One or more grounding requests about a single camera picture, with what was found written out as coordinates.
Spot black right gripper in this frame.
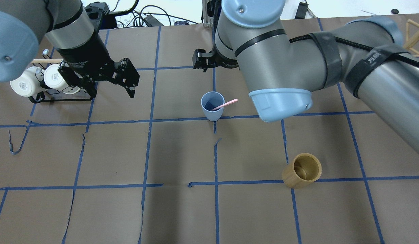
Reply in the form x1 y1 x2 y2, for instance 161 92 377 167
192 32 238 72

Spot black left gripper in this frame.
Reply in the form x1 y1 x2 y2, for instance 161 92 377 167
57 34 140 98

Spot pink chopstick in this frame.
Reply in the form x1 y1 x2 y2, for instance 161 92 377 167
211 99 238 111

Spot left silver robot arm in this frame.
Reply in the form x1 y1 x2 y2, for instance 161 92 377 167
0 0 140 103

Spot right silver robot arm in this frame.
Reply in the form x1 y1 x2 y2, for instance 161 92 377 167
192 0 419 154

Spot blue plastic cup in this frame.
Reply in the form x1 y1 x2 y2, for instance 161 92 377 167
201 91 225 122

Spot bamboo chopstick holder cup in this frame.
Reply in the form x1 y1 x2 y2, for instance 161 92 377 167
282 152 322 189

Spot wooden cup tree stand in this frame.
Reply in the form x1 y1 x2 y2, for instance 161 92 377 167
403 19 419 57

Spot upper white mug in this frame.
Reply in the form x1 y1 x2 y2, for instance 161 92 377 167
43 63 69 92

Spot white mug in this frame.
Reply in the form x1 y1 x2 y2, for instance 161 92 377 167
9 66 47 97
43 63 69 92

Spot lower white mug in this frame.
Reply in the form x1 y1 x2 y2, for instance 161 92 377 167
9 66 47 97

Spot black power adapter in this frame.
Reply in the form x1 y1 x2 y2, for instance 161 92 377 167
143 15 164 27

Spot small black power brick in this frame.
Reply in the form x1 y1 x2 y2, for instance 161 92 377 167
294 2 309 19

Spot black wire mug rack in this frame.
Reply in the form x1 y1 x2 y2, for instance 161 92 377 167
28 48 96 104

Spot black braided left cable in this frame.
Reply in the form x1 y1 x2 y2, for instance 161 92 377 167
108 0 141 17

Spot black braided cable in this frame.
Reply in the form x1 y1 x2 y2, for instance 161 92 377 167
289 34 419 72
108 0 141 17

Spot black braided right cable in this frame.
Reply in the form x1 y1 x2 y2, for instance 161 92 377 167
289 34 419 72

